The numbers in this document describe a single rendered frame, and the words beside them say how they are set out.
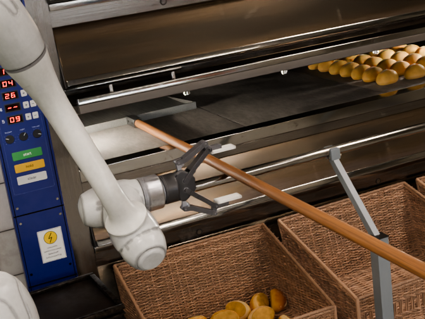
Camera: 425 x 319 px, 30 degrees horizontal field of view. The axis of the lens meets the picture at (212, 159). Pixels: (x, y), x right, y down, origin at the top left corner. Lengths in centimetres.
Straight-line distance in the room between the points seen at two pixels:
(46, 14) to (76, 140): 76
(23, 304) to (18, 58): 49
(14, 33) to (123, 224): 48
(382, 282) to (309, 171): 62
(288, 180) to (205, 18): 64
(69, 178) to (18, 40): 96
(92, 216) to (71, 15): 75
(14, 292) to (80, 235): 103
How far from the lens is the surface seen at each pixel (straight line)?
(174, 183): 198
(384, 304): 240
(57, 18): 244
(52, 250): 254
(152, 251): 178
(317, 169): 285
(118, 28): 251
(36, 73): 168
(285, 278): 272
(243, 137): 269
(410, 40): 281
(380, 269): 235
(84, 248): 260
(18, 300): 157
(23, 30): 163
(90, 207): 192
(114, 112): 324
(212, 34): 259
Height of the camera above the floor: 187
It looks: 17 degrees down
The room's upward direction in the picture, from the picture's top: 8 degrees counter-clockwise
